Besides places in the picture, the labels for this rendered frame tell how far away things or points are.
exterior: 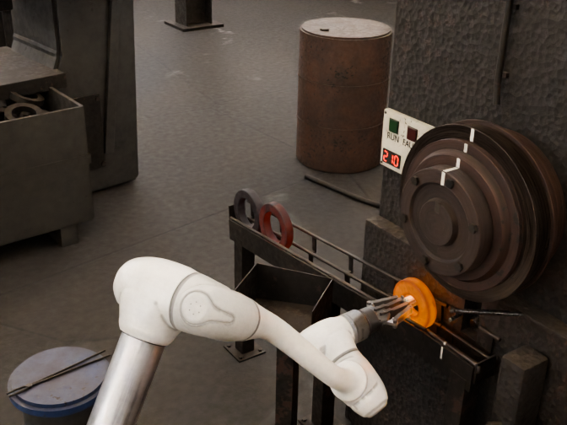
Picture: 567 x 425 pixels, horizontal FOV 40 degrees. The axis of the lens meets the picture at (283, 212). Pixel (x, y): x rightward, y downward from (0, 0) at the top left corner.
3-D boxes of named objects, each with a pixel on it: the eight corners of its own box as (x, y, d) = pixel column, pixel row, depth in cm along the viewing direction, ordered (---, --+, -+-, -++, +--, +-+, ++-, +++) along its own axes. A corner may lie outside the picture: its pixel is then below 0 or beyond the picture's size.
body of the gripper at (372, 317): (351, 327, 224) (375, 315, 229) (370, 341, 218) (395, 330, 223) (351, 305, 221) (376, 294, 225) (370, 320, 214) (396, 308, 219)
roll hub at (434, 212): (408, 244, 215) (418, 149, 203) (485, 289, 195) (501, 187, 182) (393, 249, 212) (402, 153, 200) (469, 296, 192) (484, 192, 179)
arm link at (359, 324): (355, 352, 215) (371, 344, 218) (355, 325, 211) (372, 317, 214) (334, 336, 222) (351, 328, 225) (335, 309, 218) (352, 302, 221)
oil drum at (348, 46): (346, 136, 565) (353, 11, 526) (401, 163, 522) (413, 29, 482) (278, 152, 535) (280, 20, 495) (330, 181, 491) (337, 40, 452)
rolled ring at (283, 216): (285, 212, 277) (293, 209, 279) (257, 197, 291) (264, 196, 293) (287, 259, 284) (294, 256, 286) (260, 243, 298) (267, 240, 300)
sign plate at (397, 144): (384, 162, 245) (389, 107, 237) (443, 191, 226) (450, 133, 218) (379, 164, 244) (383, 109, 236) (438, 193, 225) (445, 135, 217)
